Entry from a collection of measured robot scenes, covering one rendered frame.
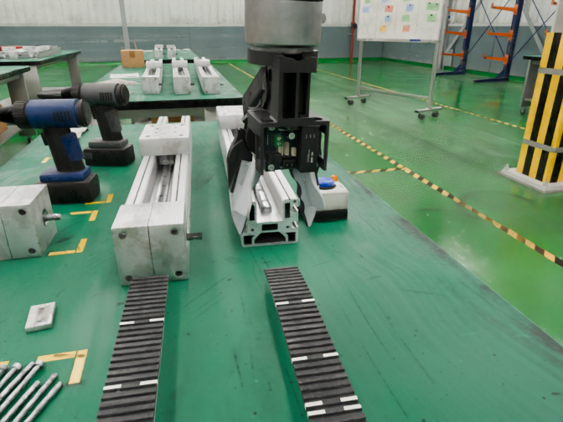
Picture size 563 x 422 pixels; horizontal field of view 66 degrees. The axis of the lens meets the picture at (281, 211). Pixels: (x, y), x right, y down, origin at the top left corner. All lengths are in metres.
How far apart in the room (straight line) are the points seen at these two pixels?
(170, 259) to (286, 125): 0.32
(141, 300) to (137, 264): 0.09
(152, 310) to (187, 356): 0.07
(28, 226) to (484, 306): 0.71
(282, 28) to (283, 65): 0.03
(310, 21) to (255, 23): 0.05
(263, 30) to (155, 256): 0.37
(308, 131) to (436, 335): 0.31
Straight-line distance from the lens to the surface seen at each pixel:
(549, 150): 3.81
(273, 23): 0.42
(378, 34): 6.84
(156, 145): 1.03
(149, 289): 0.61
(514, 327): 0.65
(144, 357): 0.50
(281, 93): 0.41
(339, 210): 0.86
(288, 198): 0.74
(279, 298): 0.56
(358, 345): 0.56
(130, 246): 0.66
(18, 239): 0.83
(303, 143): 0.43
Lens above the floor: 1.13
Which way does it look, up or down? 23 degrees down
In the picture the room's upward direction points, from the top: straight up
